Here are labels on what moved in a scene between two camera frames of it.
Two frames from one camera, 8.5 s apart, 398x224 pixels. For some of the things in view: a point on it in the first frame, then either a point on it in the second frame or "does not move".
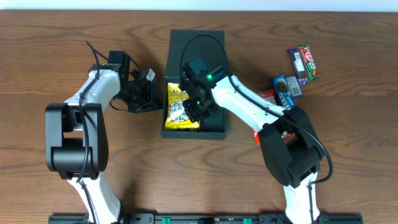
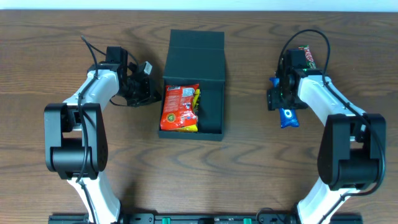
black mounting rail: (208, 218) does not move
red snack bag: (270, 96) → (178, 109)
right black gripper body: (193, 109) → (273, 98)
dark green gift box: (184, 45) does not move
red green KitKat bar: (310, 64) does not move
